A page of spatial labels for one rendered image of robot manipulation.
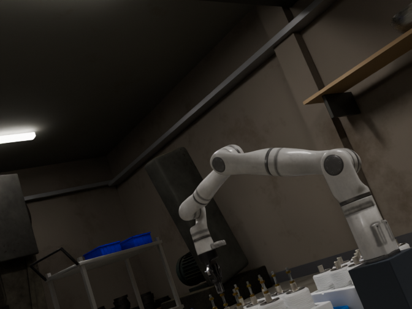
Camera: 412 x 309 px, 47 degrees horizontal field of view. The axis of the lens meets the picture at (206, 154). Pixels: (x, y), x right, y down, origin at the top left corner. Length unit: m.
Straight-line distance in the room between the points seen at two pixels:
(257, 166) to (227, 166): 0.12
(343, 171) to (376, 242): 0.21
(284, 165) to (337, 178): 0.18
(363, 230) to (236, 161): 0.46
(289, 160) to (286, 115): 3.71
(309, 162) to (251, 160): 0.19
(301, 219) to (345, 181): 3.91
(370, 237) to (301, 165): 0.30
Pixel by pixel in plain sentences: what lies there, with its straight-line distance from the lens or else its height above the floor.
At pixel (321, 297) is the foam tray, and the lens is 2.16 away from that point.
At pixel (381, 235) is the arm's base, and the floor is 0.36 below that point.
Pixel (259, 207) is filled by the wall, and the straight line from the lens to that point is 5.69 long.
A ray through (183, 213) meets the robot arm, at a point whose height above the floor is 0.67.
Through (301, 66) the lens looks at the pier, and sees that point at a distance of 4.88.
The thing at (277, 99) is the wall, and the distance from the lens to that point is 5.25.
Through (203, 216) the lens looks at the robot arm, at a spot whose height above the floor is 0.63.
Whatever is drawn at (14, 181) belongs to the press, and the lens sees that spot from 6.76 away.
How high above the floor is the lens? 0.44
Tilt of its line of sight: 13 degrees up
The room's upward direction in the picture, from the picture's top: 20 degrees counter-clockwise
